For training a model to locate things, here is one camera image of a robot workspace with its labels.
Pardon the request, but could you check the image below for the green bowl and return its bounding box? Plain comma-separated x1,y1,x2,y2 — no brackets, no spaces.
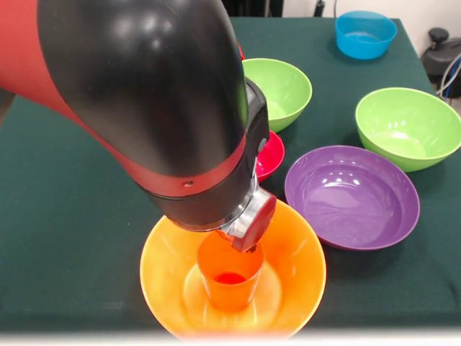
241,58,313,133
354,87,461,173

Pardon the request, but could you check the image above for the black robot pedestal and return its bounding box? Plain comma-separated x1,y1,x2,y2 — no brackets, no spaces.
223,0,285,17

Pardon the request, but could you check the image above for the small pink-red bowl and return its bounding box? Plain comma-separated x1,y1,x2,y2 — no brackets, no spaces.
255,130,286,183

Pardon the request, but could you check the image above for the purple bowl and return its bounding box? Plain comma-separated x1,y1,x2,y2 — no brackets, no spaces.
284,145,421,252

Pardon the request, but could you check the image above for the large yellow-orange bowl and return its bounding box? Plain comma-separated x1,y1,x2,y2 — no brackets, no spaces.
139,200,327,342

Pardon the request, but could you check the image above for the small light blue bowl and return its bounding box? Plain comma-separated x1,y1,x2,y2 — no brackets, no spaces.
334,10,398,61

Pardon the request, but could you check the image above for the tangle of cables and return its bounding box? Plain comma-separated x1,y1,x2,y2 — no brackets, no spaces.
436,53,461,100

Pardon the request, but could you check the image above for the orange cup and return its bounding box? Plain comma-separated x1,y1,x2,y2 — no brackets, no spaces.
196,234,265,313

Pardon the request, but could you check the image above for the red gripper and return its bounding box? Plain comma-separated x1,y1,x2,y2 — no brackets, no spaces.
232,196,278,254

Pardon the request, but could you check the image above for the dark green table cloth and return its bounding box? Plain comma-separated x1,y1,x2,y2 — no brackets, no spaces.
0,14,461,331

